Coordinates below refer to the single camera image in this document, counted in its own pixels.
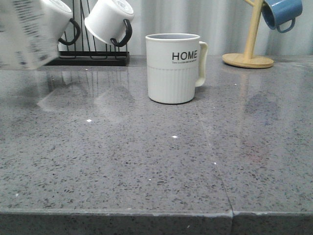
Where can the wooden mug tree stand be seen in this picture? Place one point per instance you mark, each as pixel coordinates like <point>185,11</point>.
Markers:
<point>247,59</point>

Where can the blue hanging mug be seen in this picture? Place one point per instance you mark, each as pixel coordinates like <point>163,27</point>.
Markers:
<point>281,15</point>

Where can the white milk carton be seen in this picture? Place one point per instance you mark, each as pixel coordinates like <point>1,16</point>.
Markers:
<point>25,40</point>

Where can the white HOME mug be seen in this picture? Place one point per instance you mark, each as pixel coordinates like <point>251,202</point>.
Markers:
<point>176,66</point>

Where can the white hanging mug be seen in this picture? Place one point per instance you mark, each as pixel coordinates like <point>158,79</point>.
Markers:
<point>110,22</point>
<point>59,16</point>

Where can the black wire mug rack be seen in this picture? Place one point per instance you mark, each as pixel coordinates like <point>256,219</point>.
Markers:
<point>88,50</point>

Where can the left white hanging mug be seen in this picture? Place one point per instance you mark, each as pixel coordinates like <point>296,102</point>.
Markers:
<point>59,16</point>

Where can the right white hanging mug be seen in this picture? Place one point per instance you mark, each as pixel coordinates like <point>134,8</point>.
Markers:
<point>110,22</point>

